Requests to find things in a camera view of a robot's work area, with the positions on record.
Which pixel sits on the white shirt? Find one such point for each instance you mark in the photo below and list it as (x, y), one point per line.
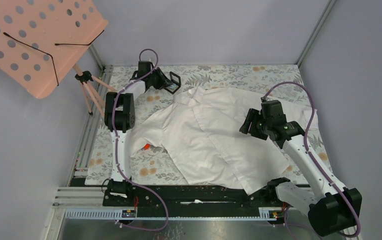
(200, 131)

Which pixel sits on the pink music stand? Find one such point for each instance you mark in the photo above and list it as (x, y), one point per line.
(41, 41)

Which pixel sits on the black brooch box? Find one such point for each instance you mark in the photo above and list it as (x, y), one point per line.
(175, 81)

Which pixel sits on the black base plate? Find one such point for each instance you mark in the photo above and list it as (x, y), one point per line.
(187, 202)

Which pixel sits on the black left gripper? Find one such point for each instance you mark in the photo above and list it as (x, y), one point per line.
(163, 81)

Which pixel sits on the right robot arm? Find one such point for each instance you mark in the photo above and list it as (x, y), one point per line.
(331, 207)

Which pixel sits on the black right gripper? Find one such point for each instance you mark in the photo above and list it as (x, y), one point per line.
(253, 115)

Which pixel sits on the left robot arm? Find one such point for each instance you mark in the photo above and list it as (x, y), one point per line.
(120, 119)

